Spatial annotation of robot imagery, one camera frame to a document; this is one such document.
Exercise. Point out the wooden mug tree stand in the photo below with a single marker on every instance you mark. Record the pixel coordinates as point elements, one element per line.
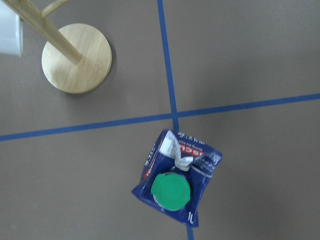
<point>76,58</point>

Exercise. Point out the white plastic cup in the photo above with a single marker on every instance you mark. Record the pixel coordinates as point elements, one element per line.
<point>11,31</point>

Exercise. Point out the blue milk carton green cap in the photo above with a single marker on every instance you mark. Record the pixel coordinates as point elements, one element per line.
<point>176,174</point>

